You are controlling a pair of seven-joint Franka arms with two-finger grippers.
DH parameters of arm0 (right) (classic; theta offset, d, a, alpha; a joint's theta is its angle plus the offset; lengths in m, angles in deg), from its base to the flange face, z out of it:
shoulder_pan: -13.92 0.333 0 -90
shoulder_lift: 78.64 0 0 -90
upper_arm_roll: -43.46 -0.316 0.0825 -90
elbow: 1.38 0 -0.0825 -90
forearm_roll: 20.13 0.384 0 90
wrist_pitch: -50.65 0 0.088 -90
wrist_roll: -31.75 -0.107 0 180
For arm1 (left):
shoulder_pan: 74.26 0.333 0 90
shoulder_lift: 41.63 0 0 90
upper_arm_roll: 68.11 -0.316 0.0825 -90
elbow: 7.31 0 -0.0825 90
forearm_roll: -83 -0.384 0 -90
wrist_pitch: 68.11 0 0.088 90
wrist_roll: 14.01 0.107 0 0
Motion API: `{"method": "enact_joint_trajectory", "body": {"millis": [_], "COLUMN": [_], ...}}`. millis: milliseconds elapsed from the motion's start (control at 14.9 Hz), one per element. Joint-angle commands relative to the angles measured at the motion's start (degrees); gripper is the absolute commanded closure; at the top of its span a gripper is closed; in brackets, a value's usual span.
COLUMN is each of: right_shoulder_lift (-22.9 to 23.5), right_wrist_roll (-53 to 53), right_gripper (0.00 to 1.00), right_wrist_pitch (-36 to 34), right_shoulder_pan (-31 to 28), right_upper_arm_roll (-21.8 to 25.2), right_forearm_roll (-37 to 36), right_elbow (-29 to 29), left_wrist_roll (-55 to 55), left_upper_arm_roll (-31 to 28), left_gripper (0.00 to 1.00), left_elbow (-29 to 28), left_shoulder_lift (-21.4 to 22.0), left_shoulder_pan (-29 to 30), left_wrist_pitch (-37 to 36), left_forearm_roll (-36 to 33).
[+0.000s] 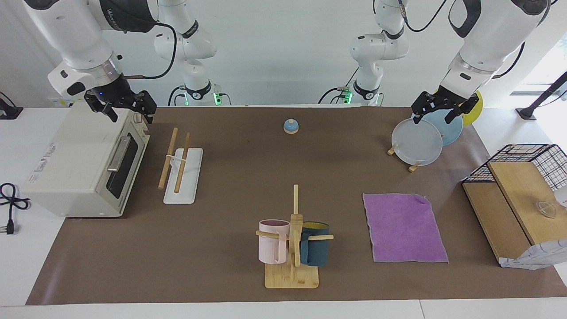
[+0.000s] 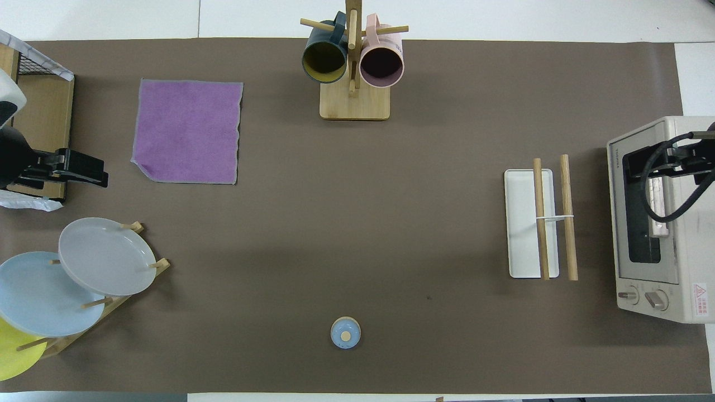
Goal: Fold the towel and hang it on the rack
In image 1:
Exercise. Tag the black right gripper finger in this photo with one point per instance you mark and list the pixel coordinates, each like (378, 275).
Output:
(145, 103)
(99, 105)

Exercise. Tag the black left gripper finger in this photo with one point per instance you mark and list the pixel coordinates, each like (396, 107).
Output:
(424, 104)
(463, 107)

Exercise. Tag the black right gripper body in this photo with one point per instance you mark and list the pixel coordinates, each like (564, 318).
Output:
(113, 92)

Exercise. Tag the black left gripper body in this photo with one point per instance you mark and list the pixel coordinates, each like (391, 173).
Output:
(449, 99)

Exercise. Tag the purple and grey towel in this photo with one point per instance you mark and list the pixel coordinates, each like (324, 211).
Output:
(403, 228)

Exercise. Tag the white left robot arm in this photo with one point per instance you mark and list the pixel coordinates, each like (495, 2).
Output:
(483, 40)

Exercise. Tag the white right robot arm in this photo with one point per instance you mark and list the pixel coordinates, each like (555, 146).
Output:
(75, 35)

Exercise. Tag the wooden plate rack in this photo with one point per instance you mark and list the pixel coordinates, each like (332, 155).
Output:
(414, 167)

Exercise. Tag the white towel rack wooden bars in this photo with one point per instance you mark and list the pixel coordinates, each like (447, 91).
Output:
(186, 177)

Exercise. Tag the yellow plate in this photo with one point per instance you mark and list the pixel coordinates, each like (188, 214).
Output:
(474, 113)

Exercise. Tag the light blue plate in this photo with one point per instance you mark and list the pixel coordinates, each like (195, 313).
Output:
(449, 126)

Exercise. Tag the frosted white plate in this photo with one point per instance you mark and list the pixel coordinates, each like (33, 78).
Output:
(416, 141)

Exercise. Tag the white socket box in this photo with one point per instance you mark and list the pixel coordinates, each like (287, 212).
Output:
(57, 102)

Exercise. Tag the white toaster oven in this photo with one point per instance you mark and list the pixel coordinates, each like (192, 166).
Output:
(71, 164)

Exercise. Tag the black stand leg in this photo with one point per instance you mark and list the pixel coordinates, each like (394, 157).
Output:
(542, 97)

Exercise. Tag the black clamp base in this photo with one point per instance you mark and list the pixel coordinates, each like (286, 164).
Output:
(9, 110)

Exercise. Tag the clear glass lid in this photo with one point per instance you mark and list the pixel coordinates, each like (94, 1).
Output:
(545, 208)

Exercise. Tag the brown table mat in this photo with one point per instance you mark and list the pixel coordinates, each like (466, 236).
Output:
(221, 248)

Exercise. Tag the white patterned cloth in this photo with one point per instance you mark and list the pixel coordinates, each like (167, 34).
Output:
(536, 257)

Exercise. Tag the dark teal mug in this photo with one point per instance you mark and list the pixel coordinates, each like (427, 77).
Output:
(316, 250)

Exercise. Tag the pink mug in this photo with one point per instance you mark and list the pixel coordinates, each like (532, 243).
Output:
(271, 246)

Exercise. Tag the wooden mug tree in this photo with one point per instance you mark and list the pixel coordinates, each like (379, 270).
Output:
(292, 277)

